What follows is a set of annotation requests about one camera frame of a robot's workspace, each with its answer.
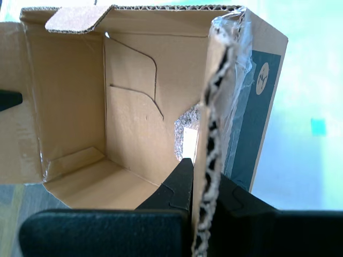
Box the pinkish granite rock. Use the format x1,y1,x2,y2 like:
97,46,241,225
173,104,202,161

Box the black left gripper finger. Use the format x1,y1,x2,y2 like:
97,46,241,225
0,89,24,112

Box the light wooden block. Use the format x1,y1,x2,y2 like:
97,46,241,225
182,127,199,161

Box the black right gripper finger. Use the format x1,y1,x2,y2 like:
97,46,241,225
18,157,194,257
211,171,343,257

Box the cardboard box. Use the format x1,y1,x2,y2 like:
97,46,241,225
0,4,289,257

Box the green tape square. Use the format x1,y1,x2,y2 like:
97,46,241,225
310,118,327,137

